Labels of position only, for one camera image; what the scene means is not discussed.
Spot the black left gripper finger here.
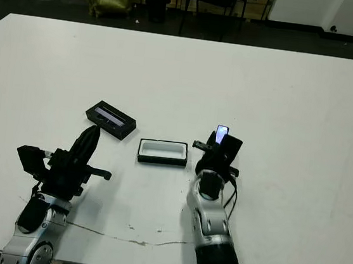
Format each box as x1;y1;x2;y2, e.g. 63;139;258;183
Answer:
80;125;103;167
69;122;98;165

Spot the slim black camera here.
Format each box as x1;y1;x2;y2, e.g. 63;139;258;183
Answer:
214;124;230;146

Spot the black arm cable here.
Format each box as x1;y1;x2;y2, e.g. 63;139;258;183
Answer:
30;180;46;200
220;166;242;218

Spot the black box lid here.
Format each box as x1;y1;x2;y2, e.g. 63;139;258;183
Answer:
82;98;139;142

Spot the black trash bin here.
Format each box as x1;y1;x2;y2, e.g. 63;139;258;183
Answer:
143;0;172;25

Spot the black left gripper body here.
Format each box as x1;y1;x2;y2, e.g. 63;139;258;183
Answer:
39;147;115;206

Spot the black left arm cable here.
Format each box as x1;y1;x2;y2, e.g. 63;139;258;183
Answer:
30;180;46;200

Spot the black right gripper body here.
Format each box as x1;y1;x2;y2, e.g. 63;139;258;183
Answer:
189;139;243;182

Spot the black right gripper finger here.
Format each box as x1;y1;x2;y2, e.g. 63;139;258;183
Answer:
205;129;219;148

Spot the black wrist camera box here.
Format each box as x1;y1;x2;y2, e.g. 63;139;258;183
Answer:
219;133;245;169
13;144;55;178

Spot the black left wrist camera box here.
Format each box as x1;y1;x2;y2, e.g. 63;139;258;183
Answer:
13;144;55;178

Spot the black box base white insert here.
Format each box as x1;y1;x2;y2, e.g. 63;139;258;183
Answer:
136;137;191;169

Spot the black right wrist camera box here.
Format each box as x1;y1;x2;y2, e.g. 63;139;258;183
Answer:
219;133;245;169

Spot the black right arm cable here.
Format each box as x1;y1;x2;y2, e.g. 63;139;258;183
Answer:
220;166;242;218

